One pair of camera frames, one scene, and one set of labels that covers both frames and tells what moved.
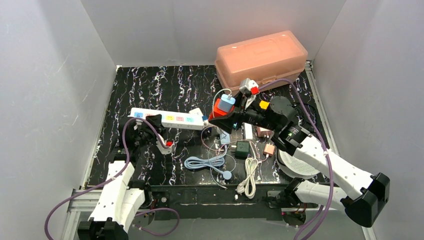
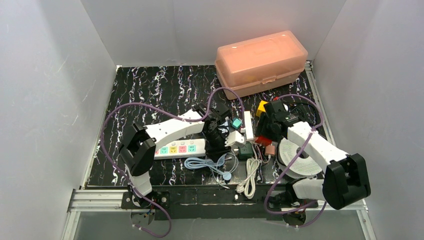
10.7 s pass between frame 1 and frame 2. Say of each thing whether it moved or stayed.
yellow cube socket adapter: stayed
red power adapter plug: moved
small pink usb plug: stayed
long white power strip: moved
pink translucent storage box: stayed
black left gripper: moved
